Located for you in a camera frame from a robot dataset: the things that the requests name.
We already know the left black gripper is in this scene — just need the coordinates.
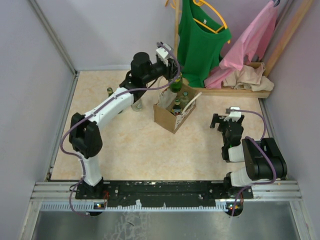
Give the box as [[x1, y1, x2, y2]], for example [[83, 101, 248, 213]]
[[143, 57, 184, 84]]

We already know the green bottle yellow label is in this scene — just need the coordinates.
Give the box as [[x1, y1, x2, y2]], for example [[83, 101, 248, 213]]
[[169, 73, 183, 93]]

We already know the clear glass bottle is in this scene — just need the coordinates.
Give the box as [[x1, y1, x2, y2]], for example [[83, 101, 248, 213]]
[[131, 98, 143, 112]]

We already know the green bottle dark label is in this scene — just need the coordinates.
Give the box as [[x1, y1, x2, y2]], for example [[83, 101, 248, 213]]
[[171, 99, 182, 116]]

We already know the green glass bottle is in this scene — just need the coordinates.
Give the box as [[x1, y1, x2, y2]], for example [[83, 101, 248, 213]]
[[107, 87, 117, 104]]

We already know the clear bottle green cap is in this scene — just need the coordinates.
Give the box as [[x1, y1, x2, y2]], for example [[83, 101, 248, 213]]
[[179, 91, 190, 109]]

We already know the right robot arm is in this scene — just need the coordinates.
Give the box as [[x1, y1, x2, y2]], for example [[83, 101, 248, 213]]
[[210, 112, 288, 198]]

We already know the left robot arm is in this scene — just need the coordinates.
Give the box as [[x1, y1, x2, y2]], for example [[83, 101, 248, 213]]
[[69, 47, 181, 199]]

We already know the wooden clothes rack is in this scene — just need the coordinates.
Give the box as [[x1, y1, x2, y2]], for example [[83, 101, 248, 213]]
[[170, 0, 315, 99]]

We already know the beige cloth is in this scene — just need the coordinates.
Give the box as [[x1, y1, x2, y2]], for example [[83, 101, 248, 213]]
[[222, 62, 275, 92]]

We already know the green tank top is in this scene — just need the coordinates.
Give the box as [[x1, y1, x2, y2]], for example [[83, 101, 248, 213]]
[[177, 0, 232, 88]]

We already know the orange hanger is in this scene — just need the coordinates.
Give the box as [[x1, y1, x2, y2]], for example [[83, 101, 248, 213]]
[[164, 0, 176, 9]]

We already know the yellow hanger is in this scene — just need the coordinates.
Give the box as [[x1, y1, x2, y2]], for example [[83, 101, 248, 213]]
[[188, 0, 232, 46]]

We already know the pink shirt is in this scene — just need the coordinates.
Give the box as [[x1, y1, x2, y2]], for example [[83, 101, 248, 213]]
[[204, 0, 278, 89]]

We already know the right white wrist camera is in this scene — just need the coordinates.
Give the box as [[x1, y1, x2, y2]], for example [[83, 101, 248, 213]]
[[224, 106, 242, 122]]

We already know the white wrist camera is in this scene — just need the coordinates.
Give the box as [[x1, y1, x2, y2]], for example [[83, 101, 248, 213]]
[[156, 43, 173, 67], [224, 106, 242, 122]]

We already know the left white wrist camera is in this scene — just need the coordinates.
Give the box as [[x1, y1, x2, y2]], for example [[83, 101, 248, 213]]
[[156, 43, 173, 67]]

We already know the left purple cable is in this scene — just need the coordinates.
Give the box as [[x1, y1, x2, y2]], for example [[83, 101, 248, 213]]
[[59, 41, 182, 218]]

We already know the purple cable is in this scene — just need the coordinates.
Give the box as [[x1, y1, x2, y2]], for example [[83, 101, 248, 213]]
[[229, 109, 278, 218], [59, 41, 182, 218]]

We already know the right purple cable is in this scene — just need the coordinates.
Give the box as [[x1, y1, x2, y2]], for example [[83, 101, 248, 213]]
[[229, 109, 278, 218]]

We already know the aluminium frame rail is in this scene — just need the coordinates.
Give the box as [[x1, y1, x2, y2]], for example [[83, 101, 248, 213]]
[[31, 179, 303, 213]]

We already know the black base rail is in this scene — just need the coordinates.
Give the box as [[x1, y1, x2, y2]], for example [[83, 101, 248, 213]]
[[75, 179, 241, 208]]

